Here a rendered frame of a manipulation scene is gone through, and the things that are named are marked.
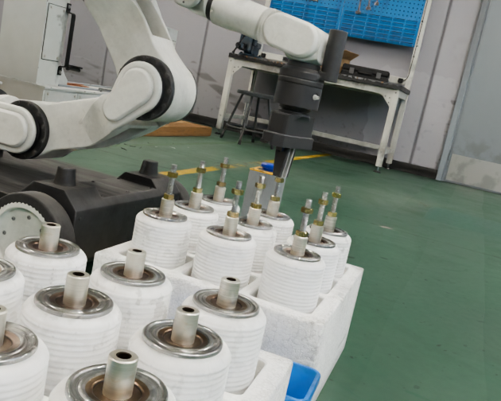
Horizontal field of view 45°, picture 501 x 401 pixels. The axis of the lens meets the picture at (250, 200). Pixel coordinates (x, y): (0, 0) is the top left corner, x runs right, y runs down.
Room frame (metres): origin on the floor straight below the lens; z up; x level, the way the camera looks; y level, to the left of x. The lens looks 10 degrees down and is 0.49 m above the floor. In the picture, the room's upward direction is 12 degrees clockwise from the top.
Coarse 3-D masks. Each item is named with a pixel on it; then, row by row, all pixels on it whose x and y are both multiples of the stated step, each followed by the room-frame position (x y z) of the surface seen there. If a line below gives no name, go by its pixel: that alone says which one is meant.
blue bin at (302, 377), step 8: (296, 368) 0.81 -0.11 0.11; (304, 368) 0.81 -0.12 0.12; (312, 368) 0.81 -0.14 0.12; (296, 376) 0.81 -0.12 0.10; (304, 376) 0.81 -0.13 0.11; (312, 376) 0.80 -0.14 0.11; (288, 384) 0.81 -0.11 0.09; (296, 384) 0.81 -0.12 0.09; (304, 384) 0.81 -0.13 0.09; (312, 384) 0.76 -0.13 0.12; (288, 392) 0.81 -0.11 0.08; (296, 392) 0.81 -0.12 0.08; (304, 392) 0.81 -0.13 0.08; (312, 392) 0.74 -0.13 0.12; (288, 400) 0.71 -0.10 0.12; (296, 400) 0.71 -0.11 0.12; (304, 400) 0.71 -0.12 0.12
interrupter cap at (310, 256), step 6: (276, 246) 0.93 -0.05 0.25; (282, 246) 0.94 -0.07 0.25; (288, 246) 0.95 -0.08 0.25; (282, 252) 0.90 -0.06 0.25; (288, 252) 0.92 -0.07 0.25; (306, 252) 0.94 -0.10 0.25; (312, 252) 0.94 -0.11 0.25; (294, 258) 0.89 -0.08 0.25; (300, 258) 0.89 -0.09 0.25; (306, 258) 0.90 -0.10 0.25; (312, 258) 0.91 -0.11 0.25; (318, 258) 0.91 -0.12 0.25
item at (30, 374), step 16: (48, 352) 0.46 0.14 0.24; (0, 368) 0.41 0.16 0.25; (16, 368) 0.42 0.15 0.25; (32, 368) 0.43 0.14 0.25; (0, 384) 0.41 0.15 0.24; (16, 384) 0.42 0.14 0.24; (32, 384) 0.43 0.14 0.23; (0, 400) 0.41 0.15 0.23; (16, 400) 0.42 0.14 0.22; (32, 400) 0.43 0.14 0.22
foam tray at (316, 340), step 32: (96, 256) 0.94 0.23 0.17; (192, 256) 1.03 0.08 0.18; (192, 288) 0.89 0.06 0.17; (256, 288) 0.93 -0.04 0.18; (352, 288) 1.08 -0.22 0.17; (288, 320) 0.84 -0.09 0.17; (320, 320) 0.85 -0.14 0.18; (288, 352) 0.84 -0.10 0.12; (320, 352) 0.87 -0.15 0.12; (320, 384) 0.96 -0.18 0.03
